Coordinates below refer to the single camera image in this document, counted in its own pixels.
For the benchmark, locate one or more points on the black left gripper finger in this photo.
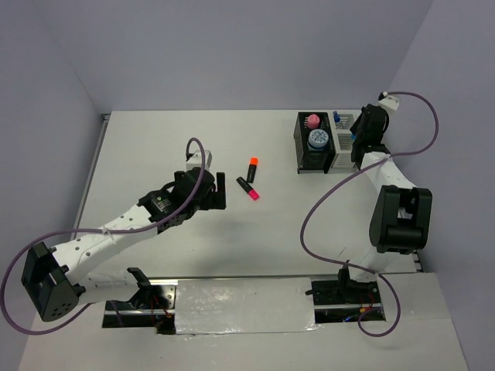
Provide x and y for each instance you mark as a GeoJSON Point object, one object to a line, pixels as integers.
{"type": "Point", "coordinates": [214, 200]}
{"type": "Point", "coordinates": [221, 188]}

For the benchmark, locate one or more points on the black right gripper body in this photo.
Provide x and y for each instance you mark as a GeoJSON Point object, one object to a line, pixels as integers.
{"type": "Point", "coordinates": [356, 128]}

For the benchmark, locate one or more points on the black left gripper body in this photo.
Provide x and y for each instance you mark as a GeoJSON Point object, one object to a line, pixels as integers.
{"type": "Point", "coordinates": [190, 209]}

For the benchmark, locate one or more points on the clear blue spray bottle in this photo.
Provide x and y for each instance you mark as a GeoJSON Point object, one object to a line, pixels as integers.
{"type": "Point", "coordinates": [340, 120]}

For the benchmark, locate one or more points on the orange cap highlighter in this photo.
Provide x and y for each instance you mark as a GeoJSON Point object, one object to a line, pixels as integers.
{"type": "Point", "coordinates": [252, 168]}

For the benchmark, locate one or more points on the pink cap highlighter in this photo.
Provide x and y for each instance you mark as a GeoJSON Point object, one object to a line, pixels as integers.
{"type": "Point", "coordinates": [247, 188]}

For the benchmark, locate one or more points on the blue round putty jar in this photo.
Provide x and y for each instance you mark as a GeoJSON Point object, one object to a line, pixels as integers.
{"type": "Point", "coordinates": [318, 140]}

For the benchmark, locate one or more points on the pink cap clear tube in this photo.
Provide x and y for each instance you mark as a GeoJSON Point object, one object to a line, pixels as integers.
{"type": "Point", "coordinates": [312, 121]}

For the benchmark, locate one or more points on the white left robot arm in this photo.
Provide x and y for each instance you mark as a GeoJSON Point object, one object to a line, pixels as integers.
{"type": "Point", "coordinates": [59, 278]}

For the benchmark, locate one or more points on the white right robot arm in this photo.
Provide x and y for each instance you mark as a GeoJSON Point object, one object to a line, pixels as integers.
{"type": "Point", "coordinates": [297, 188]}

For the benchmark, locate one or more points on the black mesh container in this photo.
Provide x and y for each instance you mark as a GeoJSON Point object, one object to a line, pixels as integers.
{"type": "Point", "coordinates": [312, 161]}

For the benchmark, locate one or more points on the silver foil tape panel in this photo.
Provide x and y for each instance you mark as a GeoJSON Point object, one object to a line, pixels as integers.
{"type": "Point", "coordinates": [244, 306]}

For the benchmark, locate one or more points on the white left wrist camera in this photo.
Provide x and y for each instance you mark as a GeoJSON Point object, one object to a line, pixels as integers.
{"type": "Point", "coordinates": [195, 160]}

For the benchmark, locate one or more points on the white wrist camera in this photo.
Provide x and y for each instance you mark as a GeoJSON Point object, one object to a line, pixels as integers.
{"type": "Point", "coordinates": [388, 102]}
{"type": "Point", "coordinates": [195, 160]}

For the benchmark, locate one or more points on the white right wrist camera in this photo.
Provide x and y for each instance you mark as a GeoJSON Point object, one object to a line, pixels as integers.
{"type": "Point", "coordinates": [388, 102]}

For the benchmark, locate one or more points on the aluminium table edge rail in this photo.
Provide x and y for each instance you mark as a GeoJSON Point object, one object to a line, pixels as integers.
{"type": "Point", "coordinates": [105, 121]}

